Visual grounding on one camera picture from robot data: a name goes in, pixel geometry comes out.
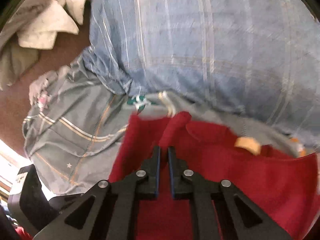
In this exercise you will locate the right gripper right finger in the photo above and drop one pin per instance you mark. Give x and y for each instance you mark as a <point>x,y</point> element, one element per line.
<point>219,209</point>

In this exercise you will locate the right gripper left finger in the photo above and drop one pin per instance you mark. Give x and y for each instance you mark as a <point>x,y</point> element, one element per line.
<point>107,210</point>

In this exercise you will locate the red knit t-shirt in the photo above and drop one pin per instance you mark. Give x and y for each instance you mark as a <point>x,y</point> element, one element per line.
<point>286,188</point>

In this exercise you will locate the grey patterned bed sheet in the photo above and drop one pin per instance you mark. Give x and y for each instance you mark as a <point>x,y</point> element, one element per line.
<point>75,126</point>

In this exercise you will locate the blue plaid pillow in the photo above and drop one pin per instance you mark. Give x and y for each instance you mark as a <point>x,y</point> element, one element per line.
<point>257,58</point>

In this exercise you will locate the cream crumpled cloth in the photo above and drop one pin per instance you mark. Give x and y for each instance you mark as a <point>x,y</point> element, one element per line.
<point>30,26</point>

